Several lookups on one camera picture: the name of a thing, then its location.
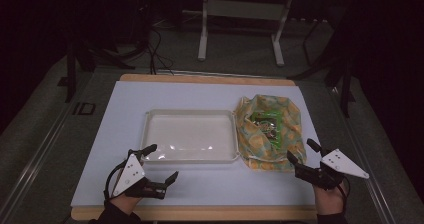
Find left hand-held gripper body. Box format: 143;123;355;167
112;153;168;200

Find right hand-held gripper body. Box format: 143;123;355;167
294;148;370;191

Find yellow patterned cloth bag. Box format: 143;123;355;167
232;93;308;173

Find green snack packet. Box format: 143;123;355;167
249;109;285;152

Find white plastic tray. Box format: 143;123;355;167
139;108;241;165

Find person's left hand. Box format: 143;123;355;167
109;191;144;216

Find person's right hand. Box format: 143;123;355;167
313;179;348;216

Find white table mat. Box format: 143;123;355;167
70;80;322;208

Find wooden table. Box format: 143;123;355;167
70;72;318;222

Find black metal stand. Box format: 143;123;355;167
57;38;137;104
287;15;357;119

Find white metal stand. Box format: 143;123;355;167
181;0;296;68

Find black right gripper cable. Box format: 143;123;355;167
337;175;352;206

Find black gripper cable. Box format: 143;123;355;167
337;175;352;206
103;157;135;206

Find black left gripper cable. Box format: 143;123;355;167
103;157;135;206

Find black floor cables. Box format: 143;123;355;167
145;26;175;76

